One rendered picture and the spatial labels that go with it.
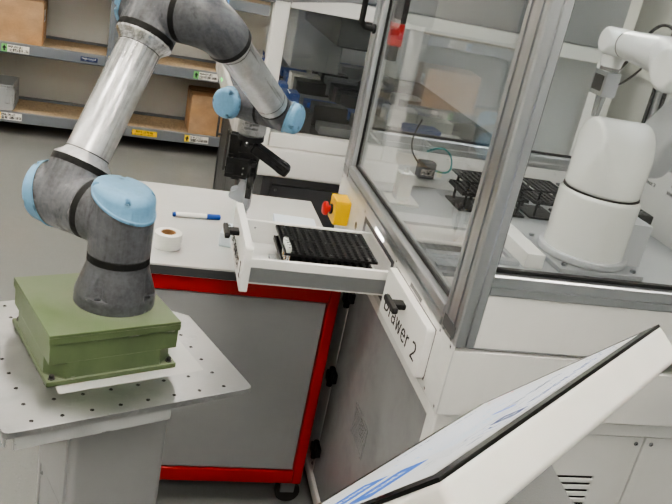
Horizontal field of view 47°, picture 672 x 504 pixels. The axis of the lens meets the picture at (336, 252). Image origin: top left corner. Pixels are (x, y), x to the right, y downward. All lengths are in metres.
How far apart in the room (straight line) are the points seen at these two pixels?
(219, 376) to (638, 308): 0.80
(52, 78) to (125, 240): 4.58
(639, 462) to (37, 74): 5.01
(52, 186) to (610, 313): 1.05
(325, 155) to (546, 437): 1.98
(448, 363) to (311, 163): 1.35
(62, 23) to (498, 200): 4.85
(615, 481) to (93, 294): 1.12
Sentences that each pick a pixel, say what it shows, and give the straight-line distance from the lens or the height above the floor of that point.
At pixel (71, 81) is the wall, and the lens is 5.98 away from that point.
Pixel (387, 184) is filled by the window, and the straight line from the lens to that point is 1.94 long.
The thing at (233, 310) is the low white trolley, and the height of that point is 0.64.
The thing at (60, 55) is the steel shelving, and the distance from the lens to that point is 5.44.
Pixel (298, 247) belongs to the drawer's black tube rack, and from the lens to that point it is 1.82.
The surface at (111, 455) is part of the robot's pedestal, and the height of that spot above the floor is 0.57.
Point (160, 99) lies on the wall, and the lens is 6.00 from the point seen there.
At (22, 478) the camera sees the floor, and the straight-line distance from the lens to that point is 2.48.
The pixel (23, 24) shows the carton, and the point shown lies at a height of 0.71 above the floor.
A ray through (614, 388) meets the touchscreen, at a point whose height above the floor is 1.18.
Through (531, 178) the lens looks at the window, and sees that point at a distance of 1.36.
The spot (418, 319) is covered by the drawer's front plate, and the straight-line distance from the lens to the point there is 1.54.
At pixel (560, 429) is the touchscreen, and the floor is 1.18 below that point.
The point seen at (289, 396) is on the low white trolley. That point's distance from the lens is 2.21.
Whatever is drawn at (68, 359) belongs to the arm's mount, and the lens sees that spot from 1.46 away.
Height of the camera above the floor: 1.57
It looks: 21 degrees down
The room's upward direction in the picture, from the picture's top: 12 degrees clockwise
